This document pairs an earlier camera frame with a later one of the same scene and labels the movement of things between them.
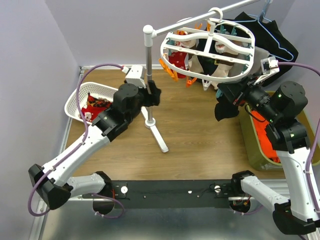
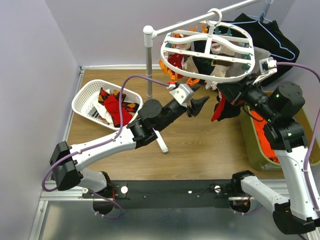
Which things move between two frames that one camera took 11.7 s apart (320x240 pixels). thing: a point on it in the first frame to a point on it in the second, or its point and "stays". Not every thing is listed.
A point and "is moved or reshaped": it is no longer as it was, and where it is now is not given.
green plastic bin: (257, 151) stays
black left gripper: (152, 99) to (196, 105)
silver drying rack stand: (149, 34) stays
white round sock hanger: (208, 49) is moved or reshaped
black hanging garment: (267, 36) stays
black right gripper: (233, 90) stays
